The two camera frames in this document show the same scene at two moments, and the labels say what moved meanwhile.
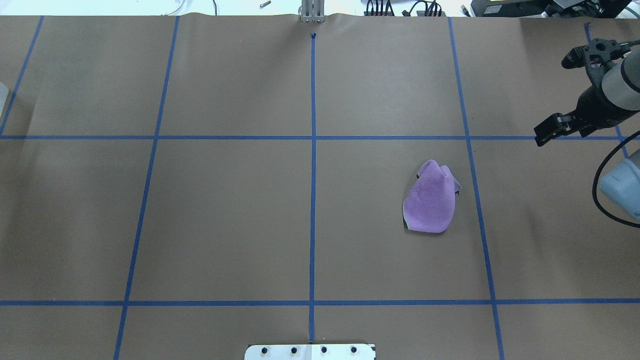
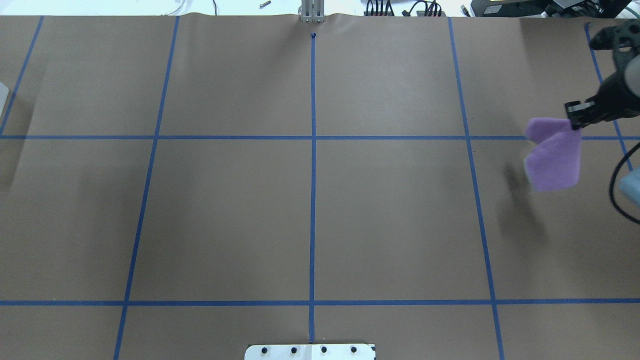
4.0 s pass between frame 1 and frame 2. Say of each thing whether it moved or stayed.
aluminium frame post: stayed
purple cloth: moved
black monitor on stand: stayed
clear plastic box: stayed
